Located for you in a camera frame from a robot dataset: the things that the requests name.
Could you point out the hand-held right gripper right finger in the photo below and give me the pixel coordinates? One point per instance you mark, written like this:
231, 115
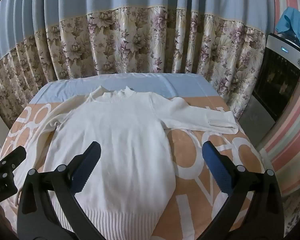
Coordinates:
218, 167

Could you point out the orange and white printed blanket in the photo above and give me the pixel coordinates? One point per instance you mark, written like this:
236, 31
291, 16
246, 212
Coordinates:
187, 152

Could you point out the blue and floral curtain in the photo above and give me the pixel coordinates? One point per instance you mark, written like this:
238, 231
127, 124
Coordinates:
140, 35

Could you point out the white knit sweater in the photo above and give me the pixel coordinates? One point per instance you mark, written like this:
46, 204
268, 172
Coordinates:
120, 142

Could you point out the black and silver air cooler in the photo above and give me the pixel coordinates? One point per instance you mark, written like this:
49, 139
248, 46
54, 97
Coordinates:
272, 85

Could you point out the blue cloth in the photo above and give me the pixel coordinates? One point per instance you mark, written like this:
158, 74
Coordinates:
292, 22

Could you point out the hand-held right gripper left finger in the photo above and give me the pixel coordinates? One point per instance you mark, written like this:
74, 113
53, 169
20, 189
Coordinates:
86, 165

